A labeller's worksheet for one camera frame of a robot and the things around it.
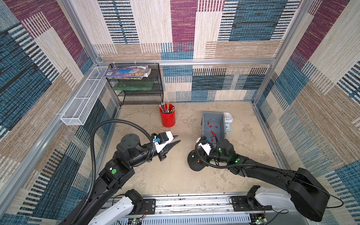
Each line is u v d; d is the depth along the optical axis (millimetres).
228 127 1024
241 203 728
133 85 998
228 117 1072
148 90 1152
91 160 435
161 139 442
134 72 827
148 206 734
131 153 440
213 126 1051
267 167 513
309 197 412
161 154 503
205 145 684
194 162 794
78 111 708
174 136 566
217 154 685
